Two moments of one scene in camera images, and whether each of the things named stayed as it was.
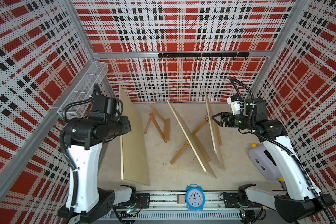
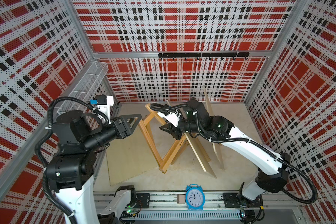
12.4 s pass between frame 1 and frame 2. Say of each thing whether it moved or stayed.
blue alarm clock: stayed
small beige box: stayed
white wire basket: stayed
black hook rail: stayed
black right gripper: moved
